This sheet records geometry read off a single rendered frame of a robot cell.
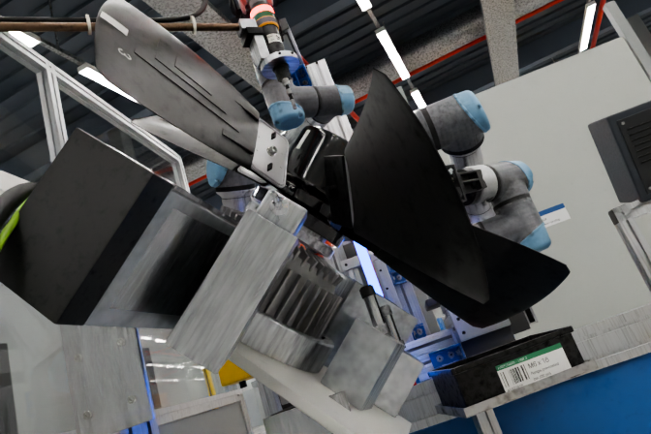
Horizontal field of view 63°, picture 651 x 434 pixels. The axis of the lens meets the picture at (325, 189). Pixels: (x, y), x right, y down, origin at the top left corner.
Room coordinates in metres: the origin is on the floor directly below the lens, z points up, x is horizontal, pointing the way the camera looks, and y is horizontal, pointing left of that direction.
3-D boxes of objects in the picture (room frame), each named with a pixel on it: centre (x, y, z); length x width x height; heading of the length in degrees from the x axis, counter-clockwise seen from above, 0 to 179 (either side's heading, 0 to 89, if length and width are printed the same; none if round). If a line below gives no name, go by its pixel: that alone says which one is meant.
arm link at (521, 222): (1.05, -0.33, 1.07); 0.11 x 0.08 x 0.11; 83
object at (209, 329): (0.48, 0.10, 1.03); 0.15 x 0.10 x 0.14; 84
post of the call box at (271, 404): (1.20, 0.26, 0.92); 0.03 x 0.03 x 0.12; 84
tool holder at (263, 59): (0.81, 0.01, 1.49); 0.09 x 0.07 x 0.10; 119
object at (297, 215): (0.47, 0.05, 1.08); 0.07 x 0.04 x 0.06; 5
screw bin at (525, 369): (1.00, -0.19, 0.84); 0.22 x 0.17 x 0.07; 99
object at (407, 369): (0.79, 0.01, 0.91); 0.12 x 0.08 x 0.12; 84
